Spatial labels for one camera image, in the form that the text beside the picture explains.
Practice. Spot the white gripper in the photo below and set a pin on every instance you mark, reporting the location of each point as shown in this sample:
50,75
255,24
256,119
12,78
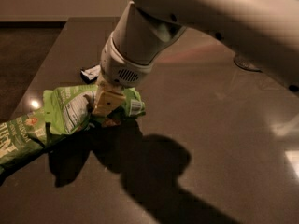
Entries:
120,69

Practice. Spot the green jalapeno chip bag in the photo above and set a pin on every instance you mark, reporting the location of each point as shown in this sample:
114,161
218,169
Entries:
21,139

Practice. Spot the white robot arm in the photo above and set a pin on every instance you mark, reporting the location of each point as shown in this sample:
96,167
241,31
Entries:
264,32

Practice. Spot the black white snack bar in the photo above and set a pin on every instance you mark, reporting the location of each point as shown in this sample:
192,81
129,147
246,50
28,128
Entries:
89,75

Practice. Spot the green rice chip bag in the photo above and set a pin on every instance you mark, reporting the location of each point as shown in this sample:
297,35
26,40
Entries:
70,109

